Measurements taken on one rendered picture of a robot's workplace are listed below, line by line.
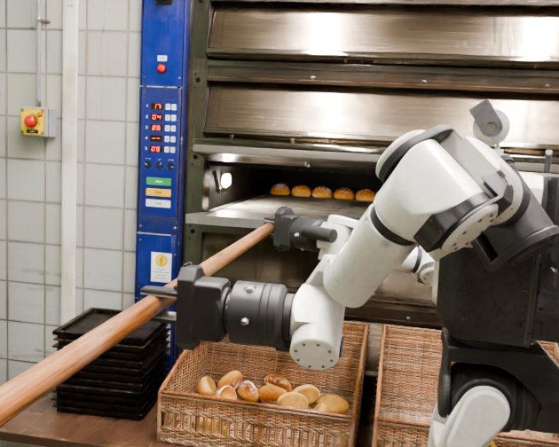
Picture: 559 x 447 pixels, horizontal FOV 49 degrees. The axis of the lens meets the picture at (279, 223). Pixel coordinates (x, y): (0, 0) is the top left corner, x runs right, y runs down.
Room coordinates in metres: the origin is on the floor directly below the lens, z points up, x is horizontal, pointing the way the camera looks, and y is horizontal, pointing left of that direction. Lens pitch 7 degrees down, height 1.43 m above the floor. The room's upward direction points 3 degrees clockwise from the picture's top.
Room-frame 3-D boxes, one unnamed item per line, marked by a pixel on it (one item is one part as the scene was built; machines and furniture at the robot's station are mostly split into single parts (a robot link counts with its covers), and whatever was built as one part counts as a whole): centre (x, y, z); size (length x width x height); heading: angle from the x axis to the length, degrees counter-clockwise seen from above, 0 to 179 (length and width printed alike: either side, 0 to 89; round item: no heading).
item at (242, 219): (1.98, -0.02, 1.19); 0.55 x 0.36 x 0.03; 80
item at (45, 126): (2.20, 0.87, 1.46); 0.10 x 0.07 x 0.10; 80
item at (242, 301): (0.86, 0.07, 1.19); 0.12 x 0.10 x 0.13; 80
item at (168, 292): (0.87, 0.16, 1.22); 0.06 x 0.03 x 0.02; 80
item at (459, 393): (1.15, -0.41, 0.97); 0.14 x 0.13 x 0.12; 170
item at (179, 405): (1.83, 0.00, 0.72); 0.56 x 0.49 x 0.28; 79
